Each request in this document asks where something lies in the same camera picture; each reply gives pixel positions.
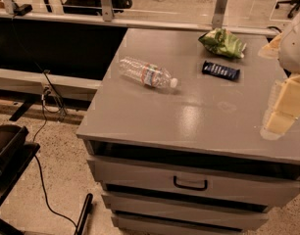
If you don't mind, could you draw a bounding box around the bottom grey drawer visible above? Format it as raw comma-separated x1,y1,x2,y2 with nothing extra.
112,213,241,235

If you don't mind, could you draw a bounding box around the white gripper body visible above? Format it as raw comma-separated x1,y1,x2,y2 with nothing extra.
278,11,300,73

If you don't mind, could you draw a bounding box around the grey drawer cabinet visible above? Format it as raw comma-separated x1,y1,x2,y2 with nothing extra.
77,29,300,235

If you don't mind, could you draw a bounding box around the black power cable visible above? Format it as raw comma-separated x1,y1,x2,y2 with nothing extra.
31,70,79,230

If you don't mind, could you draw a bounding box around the middle grey drawer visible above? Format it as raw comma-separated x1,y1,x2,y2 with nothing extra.
102,192,268,230

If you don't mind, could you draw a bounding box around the green jalapeno chip bag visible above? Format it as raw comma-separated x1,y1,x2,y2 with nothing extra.
198,28,246,59

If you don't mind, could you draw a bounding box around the clear plastic water bottle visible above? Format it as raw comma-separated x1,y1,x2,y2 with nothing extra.
119,57,178,88

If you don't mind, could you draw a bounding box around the grey metal divider rail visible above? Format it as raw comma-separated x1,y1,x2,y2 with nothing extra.
0,0,283,36

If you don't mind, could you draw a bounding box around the grey drawer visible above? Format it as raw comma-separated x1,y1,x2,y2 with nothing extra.
102,192,268,230
112,213,241,235

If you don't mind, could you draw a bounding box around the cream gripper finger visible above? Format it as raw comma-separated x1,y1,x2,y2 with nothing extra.
263,74,300,135
258,33,282,59

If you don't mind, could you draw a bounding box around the dark blue snack bar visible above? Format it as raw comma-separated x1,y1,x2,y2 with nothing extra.
202,61,240,81

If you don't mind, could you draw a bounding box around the top drawer with black handle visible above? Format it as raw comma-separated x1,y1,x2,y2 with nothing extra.
87,156,300,207

